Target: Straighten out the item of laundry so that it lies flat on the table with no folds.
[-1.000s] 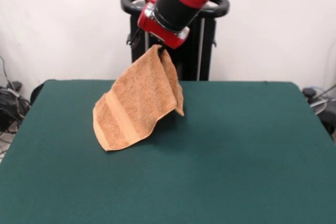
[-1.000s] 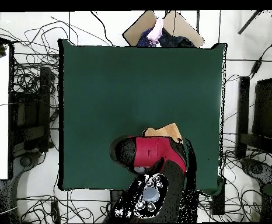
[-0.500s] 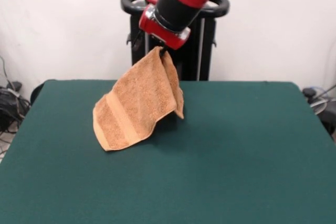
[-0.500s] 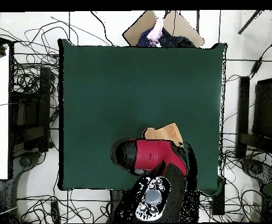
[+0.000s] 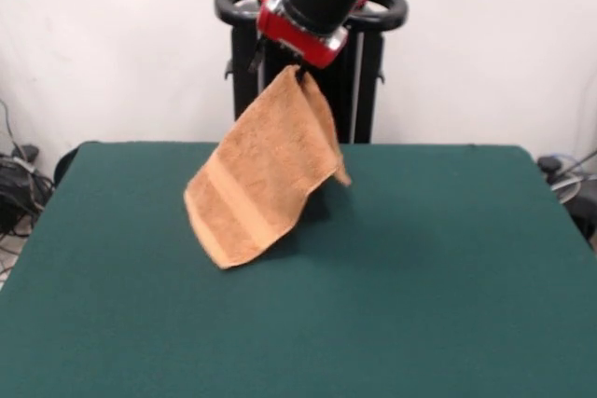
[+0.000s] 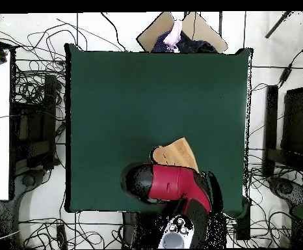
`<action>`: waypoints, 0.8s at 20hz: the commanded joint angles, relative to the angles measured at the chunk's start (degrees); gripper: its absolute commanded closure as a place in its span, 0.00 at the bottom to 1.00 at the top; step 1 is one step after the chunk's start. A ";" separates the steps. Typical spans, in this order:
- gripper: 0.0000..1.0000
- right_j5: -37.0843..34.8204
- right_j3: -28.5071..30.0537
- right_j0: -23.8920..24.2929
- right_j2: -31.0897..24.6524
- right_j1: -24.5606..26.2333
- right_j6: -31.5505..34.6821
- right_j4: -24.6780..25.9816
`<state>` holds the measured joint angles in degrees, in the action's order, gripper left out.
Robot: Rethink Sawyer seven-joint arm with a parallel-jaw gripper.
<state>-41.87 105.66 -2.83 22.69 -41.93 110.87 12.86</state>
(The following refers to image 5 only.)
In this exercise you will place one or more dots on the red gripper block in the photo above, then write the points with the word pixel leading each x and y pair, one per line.
pixel 289 34

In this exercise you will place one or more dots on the orange terry towel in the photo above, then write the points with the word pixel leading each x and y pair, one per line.
pixel 261 160

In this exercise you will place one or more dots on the dark green table cloth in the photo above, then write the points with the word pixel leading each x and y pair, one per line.
pixel 420 277

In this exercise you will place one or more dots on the small black adapter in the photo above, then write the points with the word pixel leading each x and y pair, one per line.
pixel 550 165

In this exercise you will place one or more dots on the grey chair base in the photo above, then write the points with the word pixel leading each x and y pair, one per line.
pixel 566 188

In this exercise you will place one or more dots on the black bulky object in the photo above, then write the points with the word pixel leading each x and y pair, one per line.
pixel 585 216

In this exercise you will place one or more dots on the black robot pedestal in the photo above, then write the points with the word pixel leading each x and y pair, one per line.
pixel 242 90

